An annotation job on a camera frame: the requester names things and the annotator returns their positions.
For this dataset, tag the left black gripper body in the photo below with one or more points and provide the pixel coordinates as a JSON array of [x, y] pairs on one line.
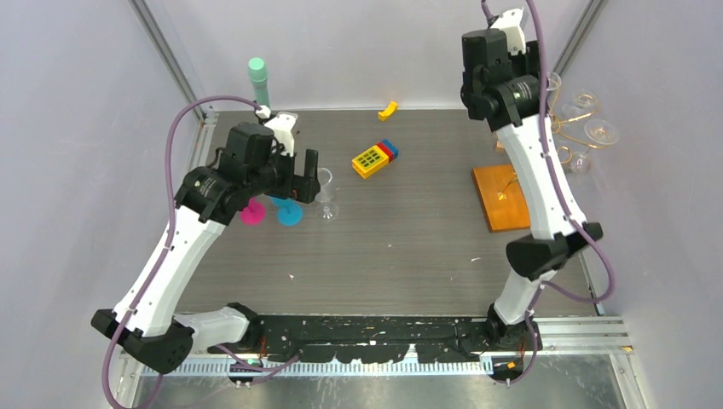
[[286, 184]]

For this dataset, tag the blue plastic wine glass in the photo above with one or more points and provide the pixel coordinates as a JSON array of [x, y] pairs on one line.
[[289, 213]]

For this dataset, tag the pink plastic wine glass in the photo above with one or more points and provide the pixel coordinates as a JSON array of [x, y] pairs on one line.
[[254, 213]]

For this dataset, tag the clear wine glass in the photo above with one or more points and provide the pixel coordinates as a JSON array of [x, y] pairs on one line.
[[582, 105], [326, 208], [601, 133]]

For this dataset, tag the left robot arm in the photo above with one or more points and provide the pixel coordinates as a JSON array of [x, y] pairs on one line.
[[258, 159]]

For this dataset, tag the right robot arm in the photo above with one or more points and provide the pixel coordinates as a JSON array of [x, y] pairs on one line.
[[503, 84]]

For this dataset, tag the wooden rack base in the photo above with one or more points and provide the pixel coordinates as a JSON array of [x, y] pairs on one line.
[[501, 198]]

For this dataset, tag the gold wine glass rack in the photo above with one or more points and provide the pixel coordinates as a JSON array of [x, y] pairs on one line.
[[572, 144]]

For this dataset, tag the yellow toy calculator block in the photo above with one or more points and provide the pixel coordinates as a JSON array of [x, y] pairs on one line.
[[369, 162]]

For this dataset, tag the red toy block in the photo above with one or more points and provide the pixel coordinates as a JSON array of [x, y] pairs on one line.
[[384, 150]]

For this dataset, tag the blue toy block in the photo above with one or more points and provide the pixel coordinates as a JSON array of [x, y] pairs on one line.
[[391, 148]]

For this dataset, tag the yellow curved block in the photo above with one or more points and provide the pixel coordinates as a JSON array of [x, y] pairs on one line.
[[388, 112]]

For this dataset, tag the green microphone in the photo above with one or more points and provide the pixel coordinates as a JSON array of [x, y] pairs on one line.
[[258, 75]]

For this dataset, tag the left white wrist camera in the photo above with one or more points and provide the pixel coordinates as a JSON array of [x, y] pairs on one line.
[[282, 124]]

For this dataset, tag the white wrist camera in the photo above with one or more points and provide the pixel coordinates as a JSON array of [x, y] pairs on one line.
[[511, 22], [282, 124]]

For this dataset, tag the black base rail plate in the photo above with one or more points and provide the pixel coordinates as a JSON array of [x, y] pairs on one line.
[[376, 339]]

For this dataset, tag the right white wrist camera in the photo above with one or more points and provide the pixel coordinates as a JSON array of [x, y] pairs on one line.
[[511, 22]]

